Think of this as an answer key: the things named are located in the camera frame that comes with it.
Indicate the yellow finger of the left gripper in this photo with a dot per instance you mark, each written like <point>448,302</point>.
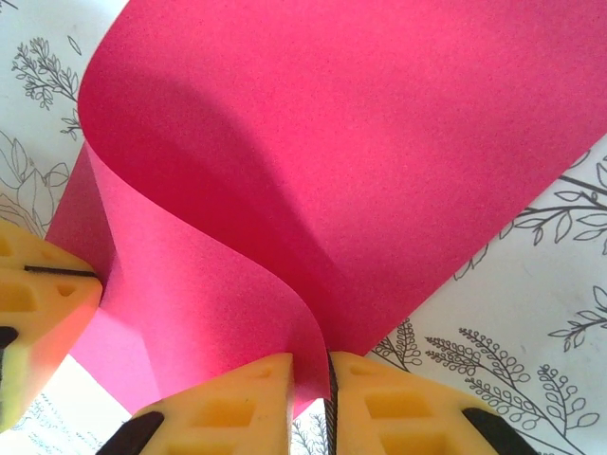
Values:
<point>28,251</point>
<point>38,322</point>

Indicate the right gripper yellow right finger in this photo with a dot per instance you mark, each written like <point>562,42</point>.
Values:
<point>403,417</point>

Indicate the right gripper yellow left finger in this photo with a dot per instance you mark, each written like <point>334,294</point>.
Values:
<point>227,417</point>

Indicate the pink paper sheet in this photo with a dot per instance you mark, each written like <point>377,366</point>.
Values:
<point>332,142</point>

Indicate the floral table cover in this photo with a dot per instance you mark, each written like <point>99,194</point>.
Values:
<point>521,284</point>

